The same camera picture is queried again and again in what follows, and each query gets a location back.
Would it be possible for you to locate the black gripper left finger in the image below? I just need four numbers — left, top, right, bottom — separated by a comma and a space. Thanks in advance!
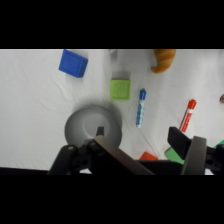
48, 126, 155, 176

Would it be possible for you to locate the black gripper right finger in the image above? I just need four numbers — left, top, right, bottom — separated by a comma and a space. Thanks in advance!
167, 126, 224, 176

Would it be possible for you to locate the red and white pen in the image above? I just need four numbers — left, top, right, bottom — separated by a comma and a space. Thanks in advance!
178, 98, 198, 133

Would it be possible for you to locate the blue and white pen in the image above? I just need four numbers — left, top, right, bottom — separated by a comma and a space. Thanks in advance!
135, 88, 148, 129

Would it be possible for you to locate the dark green toy block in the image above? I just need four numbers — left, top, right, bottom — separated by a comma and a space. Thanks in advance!
164, 146, 186, 165

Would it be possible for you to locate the red toy block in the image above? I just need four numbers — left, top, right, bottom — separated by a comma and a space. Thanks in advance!
138, 151, 159, 162

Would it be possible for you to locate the grey round bowl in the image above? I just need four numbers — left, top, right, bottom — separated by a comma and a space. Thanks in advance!
64, 106, 123, 149

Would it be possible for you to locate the light green toy block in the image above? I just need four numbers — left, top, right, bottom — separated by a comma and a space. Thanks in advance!
109, 78, 132, 102

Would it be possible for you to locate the blue toy block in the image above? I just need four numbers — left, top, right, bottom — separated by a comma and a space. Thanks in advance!
58, 49, 89, 79

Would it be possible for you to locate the yellow block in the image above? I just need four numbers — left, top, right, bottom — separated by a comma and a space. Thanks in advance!
150, 49, 177, 74

